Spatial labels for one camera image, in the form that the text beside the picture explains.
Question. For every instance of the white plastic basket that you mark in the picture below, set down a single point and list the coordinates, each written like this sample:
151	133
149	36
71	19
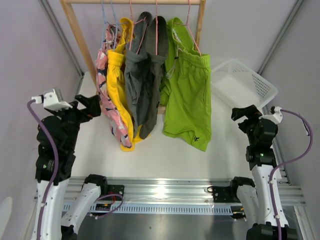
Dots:
238	86

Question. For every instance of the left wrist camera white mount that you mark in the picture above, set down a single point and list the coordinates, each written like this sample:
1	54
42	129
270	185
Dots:
52	99

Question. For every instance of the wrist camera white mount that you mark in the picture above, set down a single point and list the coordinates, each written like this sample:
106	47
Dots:
275	115
52	99

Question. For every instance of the slotted cable duct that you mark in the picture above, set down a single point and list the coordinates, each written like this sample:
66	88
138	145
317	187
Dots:
128	208

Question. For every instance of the light blue wire hanger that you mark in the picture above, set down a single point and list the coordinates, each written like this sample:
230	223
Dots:
117	24
106	24

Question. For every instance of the pink wire hanger left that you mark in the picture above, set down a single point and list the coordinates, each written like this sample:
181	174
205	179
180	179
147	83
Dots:
138	32

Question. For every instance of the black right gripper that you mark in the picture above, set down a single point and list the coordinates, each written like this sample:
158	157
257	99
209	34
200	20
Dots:
238	113

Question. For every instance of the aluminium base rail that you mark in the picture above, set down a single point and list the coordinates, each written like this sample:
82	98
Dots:
167	191

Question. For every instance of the wooden clothes rack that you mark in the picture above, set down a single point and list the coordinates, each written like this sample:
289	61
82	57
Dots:
79	37

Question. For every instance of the yellow shorts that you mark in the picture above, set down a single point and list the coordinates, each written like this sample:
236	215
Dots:
116	81

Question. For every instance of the pink wire hanger middle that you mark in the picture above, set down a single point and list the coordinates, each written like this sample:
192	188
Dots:
156	28

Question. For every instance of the grey shorts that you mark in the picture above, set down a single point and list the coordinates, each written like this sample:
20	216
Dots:
143	75

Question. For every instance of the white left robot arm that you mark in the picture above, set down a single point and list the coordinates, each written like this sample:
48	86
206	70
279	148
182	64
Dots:
58	128

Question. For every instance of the lime green shorts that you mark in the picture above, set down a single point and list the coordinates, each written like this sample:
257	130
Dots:
185	90

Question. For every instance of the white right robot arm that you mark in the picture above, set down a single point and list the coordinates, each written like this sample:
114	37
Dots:
258	195

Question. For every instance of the pink shark print shorts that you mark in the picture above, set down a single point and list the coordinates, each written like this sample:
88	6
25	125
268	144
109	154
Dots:
117	127

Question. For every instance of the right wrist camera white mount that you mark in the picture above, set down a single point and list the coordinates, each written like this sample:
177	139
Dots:
275	115

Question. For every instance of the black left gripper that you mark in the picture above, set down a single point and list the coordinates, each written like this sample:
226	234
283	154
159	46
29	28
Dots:
93	108

